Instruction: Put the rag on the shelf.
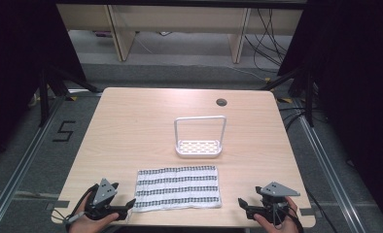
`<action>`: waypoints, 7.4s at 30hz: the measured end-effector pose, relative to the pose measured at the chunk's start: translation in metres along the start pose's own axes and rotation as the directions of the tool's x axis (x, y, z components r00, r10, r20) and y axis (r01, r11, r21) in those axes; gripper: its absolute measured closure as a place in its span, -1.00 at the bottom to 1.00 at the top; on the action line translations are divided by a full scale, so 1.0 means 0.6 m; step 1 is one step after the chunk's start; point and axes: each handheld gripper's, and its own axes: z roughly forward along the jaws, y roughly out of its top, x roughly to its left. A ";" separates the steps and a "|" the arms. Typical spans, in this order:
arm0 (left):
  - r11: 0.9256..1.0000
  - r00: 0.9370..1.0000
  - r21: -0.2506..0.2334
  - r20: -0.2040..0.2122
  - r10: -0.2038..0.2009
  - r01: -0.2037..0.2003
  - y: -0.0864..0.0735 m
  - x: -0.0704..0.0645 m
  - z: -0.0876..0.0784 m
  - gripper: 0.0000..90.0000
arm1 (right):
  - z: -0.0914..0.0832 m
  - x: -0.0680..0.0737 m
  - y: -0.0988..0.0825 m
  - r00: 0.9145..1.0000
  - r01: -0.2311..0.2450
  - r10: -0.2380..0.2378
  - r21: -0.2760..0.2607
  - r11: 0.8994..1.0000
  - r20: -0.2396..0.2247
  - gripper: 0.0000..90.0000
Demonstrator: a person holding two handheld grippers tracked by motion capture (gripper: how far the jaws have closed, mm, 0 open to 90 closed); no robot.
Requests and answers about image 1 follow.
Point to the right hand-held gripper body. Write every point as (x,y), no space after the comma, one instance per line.
(275,200)

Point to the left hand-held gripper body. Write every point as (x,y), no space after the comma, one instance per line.
(104,192)

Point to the striped white dish towel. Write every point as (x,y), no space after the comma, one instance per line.
(177,188)

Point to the white towel rack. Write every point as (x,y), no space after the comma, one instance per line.
(198,147)

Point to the person's right hand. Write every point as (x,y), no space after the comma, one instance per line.
(291,220)

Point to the person's left hand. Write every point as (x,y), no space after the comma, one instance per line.
(92,225)

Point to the black metal stand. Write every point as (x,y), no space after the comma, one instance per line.
(301,87)
(50,87)

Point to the black curtain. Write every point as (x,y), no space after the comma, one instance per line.
(355,97)
(21,64)

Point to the aluminium floor rail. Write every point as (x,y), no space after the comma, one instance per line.
(21,168)
(332,174)

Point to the light wooden desk frame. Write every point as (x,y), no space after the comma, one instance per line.
(180,22)

